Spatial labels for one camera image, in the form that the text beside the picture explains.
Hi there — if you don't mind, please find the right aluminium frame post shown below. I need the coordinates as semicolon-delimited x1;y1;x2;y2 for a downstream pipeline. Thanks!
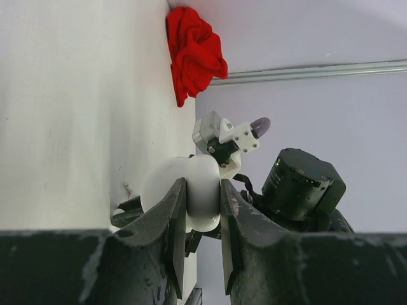
210;60;406;86

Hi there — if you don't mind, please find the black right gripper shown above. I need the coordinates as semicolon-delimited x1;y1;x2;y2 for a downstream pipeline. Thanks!
79;173;265;305

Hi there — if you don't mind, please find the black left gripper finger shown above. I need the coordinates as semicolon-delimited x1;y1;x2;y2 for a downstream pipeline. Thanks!
220;179;305;304

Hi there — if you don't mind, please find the red crumpled cloth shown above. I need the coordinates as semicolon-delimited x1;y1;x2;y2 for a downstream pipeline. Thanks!
165;6;228;107

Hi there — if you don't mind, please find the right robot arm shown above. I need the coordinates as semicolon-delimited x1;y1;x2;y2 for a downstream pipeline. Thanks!
111;148;352;254

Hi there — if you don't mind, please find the white round earbud case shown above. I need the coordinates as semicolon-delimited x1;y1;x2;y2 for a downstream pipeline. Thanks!
140;154;220;233

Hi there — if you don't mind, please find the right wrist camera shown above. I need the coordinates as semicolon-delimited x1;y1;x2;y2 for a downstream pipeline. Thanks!
192;111;259;179

